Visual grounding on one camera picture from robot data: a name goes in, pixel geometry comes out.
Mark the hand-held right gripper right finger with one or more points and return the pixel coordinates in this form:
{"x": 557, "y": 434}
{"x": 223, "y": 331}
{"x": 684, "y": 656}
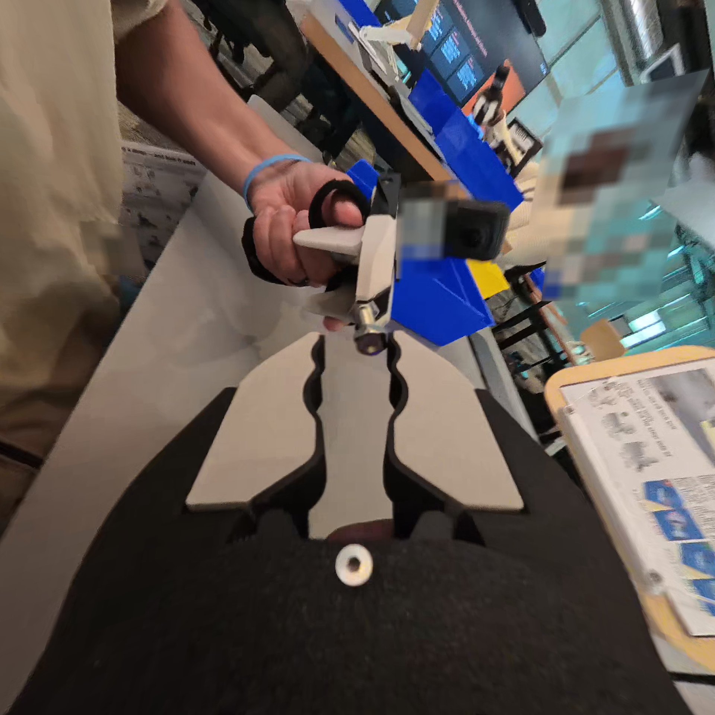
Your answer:
{"x": 458, "y": 447}

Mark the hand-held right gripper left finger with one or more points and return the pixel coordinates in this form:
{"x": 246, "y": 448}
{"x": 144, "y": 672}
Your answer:
{"x": 251, "y": 447}

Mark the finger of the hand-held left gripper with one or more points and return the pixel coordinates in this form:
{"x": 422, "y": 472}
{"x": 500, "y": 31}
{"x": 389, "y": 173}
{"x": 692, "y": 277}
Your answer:
{"x": 378, "y": 263}
{"x": 330, "y": 304}

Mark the silver hex bolt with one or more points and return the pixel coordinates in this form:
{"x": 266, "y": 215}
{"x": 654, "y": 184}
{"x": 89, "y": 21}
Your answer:
{"x": 369, "y": 340}

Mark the person's left forearm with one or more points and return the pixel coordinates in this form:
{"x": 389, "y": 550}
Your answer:
{"x": 190, "y": 89}

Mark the person's left hand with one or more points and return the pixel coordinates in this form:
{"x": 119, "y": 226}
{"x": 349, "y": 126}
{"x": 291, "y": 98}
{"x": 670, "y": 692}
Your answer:
{"x": 279, "y": 223}

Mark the person's right hand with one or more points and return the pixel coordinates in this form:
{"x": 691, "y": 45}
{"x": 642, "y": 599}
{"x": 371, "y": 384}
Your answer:
{"x": 363, "y": 532}

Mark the yellow storage bin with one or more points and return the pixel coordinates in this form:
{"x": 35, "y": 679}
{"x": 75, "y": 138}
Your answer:
{"x": 489, "y": 279}

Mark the instruction sheet on stand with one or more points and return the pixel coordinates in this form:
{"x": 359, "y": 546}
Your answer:
{"x": 550, "y": 398}

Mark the small blue storage bin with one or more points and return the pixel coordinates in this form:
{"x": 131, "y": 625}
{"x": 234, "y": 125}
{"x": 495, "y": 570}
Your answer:
{"x": 358, "y": 11}
{"x": 430, "y": 98}

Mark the blue wristband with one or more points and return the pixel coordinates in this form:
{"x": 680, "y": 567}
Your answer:
{"x": 263, "y": 170}

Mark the brown wooden desk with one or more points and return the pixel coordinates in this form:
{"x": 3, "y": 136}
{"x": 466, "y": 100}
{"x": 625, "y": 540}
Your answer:
{"x": 380, "y": 112}

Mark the computer monitor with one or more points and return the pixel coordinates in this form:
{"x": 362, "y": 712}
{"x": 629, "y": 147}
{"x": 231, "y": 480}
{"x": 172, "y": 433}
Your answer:
{"x": 469, "y": 45}

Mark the white instruction sheet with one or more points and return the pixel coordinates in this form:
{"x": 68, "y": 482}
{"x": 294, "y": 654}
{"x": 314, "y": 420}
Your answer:
{"x": 156, "y": 201}

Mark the white instruction board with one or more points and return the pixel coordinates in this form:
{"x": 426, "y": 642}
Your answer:
{"x": 659, "y": 469}

